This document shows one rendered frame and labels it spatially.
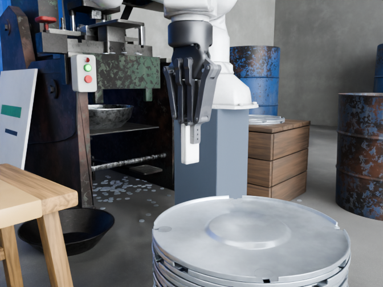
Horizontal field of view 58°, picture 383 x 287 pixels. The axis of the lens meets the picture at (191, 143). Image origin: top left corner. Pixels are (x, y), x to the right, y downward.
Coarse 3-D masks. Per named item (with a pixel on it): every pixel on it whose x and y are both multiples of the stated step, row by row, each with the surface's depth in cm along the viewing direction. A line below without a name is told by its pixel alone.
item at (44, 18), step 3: (36, 18) 125; (39, 18) 124; (42, 18) 123; (45, 18) 124; (48, 18) 124; (51, 18) 125; (54, 18) 126; (36, 21) 126; (39, 21) 126; (42, 21) 126; (45, 21) 126; (48, 21) 126; (51, 21) 126; (54, 21) 126; (45, 24) 127; (45, 27) 127
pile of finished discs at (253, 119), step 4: (252, 116) 167; (256, 116) 173; (260, 116) 173; (264, 116) 173; (268, 116) 173; (272, 116) 171; (276, 116) 169; (248, 120) 155; (252, 120) 155; (256, 120) 155; (260, 120) 155; (264, 120) 155; (268, 120) 155; (272, 120) 155; (276, 120) 151; (280, 120) 153; (284, 120) 158; (248, 124) 149; (252, 124) 148; (256, 124) 148; (260, 124) 148; (264, 124) 149; (268, 124) 149
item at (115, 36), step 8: (96, 24) 151; (104, 24) 147; (112, 24) 147; (120, 24) 147; (128, 24) 147; (136, 24) 147; (144, 24) 149; (104, 32) 151; (112, 32) 152; (120, 32) 155; (104, 40) 152; (112, 40) 153; (120, 40) 155; (112, 48) 152; (120, 48) 156
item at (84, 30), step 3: (81, 27) 160; (84, 27) 158; (87, 27) 157; (78, 30) 162; (81, 30) 160; (84, 30) 158; (87, 30) 158; (90, 30) 158; (93, 30) 160; (96, 30) 161; (81, 33) 161; (84, 33) 158; (87, 33) 158; (90, 33) 159; (93, 33) 160; (96, 33) 161
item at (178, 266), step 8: (176, 264) 45; (344, 264) 45; (184, 272) 43; (192, 272) 42; (328, 272) 42; (336, 272) 43; (208, 280) 41; (216, 280) 41; (224, 280) 40; (232, 280) 41; (264, 280) 41; (304, 280) 40; (312, 280) 40; (320, 280) 41
